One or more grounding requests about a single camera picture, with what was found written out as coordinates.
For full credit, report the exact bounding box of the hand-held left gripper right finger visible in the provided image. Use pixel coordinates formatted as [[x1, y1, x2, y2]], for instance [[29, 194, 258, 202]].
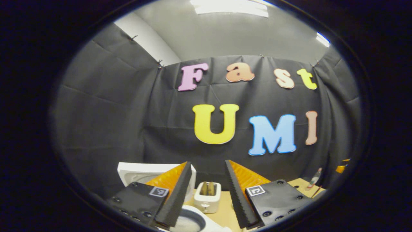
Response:
[[224, 159, 313, 230]]

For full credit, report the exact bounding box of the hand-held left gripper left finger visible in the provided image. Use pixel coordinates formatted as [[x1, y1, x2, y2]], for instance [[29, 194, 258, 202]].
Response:
[[108, 161, 192, 230]]

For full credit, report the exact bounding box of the white rice cooker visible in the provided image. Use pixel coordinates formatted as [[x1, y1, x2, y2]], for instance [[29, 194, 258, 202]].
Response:
[[117, 162, 232, 232]]

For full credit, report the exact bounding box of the clear plastic water bottle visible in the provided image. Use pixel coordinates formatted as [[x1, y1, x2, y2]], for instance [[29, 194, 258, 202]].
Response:
[[306, 168, 323, 190]]

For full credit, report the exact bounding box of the white toaster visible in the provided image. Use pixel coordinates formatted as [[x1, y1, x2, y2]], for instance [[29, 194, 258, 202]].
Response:
[[194, 181, 222, 214]]

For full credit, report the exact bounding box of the black backdrop cloth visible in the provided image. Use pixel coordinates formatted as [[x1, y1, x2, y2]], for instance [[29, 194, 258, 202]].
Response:
[[50, 23, 362, 200]]

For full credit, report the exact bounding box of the small ceiling light panel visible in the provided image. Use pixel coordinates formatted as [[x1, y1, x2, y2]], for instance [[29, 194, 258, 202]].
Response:
[[316, 32, 331, 47]]

